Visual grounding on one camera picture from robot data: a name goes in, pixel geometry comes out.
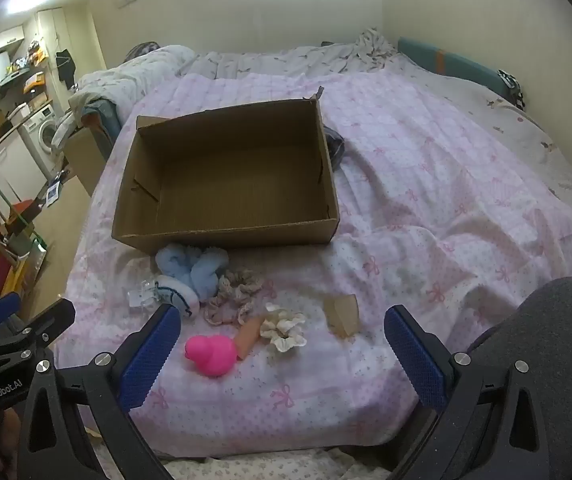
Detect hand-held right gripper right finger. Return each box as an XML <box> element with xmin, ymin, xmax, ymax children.
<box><xmin>384</xmin><ymin>304</ymin><xmax>572</xmax><ymax>480</ymax></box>

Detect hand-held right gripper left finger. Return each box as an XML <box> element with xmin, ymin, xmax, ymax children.
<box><xmin>18</xmin><ymin>304</ymin><xmax>183</xmax><ymax>480</ymax></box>

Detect clear plastic hair clip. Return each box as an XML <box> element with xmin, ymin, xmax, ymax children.
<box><xmin>126</xmin><ymin>282</ymin><xmax>164</xmax><ymax>309</ymax></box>

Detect pink rubber duck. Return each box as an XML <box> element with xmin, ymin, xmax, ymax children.
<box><xmin>185</xmin><ymin>335</ymin><xmax>239</xmax><ymax>378</ymax></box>

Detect white plush sock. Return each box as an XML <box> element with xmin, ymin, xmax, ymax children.
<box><xmin>158</xmin><ymin>275</ymin><xmax>201</xmax><ymax>318</ymax></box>

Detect small cardboard piece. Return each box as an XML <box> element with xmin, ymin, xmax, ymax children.
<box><xmin>323</xmin><ymin>295</ymin><xmax>360</xmax><ymax>338</ymax></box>

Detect blue fluffy scrunchie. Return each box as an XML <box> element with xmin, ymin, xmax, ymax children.
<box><xmin>155</xmin><ymin>244</ymin><xmax>230</xmax><ymax>306</ymax></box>

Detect beige lace scrunchie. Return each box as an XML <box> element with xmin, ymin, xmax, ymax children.
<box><xmin>203</xmin><ymin>269</ymin><xmax>261</xmax><ymax>326</ymax></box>

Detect cream scrunchie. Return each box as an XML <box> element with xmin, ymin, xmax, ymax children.
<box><xmin>260</xmin><ymin>302</ymin><xmax>308</xmax><ymax>353</ymax></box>

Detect peach soft tube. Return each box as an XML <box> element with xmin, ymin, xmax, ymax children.
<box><xmin>236</xmin><ymin>316</ymin><xmax>265</xmax><ymax>361</ymax></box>

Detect red floor box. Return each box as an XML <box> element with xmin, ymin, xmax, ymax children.
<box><xmin>10</xmin><ymin>199</ymin><xmax>36</xmax><ymax>221</ymax></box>

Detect pink bow print blanket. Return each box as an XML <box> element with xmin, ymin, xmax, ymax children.
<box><xmin>53</xmin><ymin>71</ymin><xmax>572</xmax><ymax>458</ymax></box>

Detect tall cardboard box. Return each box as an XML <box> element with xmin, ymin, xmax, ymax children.
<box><xmin>63</xmin><ymin>127</ymin><xmax>114</xmax><ymax>198</ymax></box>

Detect white floral sheet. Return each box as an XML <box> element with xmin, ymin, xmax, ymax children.
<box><xmin>163</xmin><ymin>449</ymin><xmax>409</xmax><ymax>480</ymax></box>

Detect white washing machine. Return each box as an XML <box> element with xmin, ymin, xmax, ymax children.
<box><xmin>18</xmin><ymin>107</ymin><xmax>62</xmax><ymax>181</ymax></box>

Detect dark grey cloth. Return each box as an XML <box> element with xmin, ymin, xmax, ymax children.
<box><xmin>323</xmin><ymin>127</ymin><xmax>347</xmax><ymax>166</ymax></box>

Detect black hanging garment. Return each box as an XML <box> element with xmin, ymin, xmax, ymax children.
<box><xmin>56</xmin><ymin>49</ymin><xmax>75</xmax><ymax>92</ymax></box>

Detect white quilt pile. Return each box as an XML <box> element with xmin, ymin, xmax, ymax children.
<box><xmin>68</xmin><ymin>45</ymin><xmax>199</xmax><ymax>126</ymax></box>

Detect white upper cabinets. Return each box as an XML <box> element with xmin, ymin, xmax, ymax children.
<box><xmin>0</xmin><ymin>7</ymin><xmax>69</xmax><ymax>68</ymax></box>

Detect black and white bag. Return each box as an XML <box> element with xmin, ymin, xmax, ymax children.
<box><xmin>497</xmin><ymin>69</ymin><xmax>528</xmax><ymax>111</ymax></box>

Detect teal headboard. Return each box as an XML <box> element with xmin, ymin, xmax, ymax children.
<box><xmin>397</xmin><ymin>36</ymin><xmax>517</xmax><ymax>101</ymax></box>

